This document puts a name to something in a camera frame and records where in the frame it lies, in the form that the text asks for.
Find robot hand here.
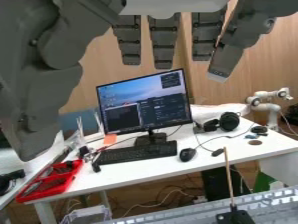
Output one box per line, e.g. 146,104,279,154
0,0,298,163

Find computer monitor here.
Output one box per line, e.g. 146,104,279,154
94,67,195,147

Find white desk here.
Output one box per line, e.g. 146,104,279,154
0,131,71,211
24,114,298,224

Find red tray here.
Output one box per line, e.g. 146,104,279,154
45,158,85,178
14,170,79,204

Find black keyboard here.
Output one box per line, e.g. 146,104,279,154
93,139,179,166

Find black headphones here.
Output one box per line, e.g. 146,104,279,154
202,111,242,133
0,168,26,197

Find black mouse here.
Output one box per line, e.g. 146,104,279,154
178,147,198,163

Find small white jointed device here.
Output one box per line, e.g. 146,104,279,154
244,86,295,132

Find thin stick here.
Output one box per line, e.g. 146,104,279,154
222,146,236,210

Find black plate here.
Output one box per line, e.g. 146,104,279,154
214,205,256,224

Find clear box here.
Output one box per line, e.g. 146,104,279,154
98,184,298,224

